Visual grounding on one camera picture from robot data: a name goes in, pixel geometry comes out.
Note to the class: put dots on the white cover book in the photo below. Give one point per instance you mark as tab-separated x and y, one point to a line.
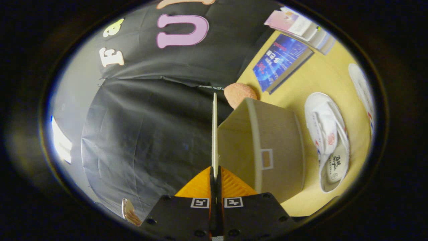
316	35

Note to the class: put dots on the pale blue cover book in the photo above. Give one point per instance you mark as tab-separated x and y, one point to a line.
326	45

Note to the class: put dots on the white canvas shoe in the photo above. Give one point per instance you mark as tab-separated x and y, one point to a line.
361	87
322	127

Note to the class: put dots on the beige fabric storage box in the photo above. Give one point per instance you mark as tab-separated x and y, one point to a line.
281	140

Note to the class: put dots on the pink cover book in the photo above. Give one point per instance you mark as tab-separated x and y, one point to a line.
284	21

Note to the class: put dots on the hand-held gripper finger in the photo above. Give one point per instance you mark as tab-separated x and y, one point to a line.
212	201
219	201

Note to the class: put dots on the black backdrop cloth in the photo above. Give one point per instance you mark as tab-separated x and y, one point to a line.
133	134

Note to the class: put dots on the shiny silver strip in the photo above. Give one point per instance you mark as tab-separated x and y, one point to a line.
210	87

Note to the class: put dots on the orange fuzzy ball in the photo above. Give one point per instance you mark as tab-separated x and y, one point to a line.
239	93

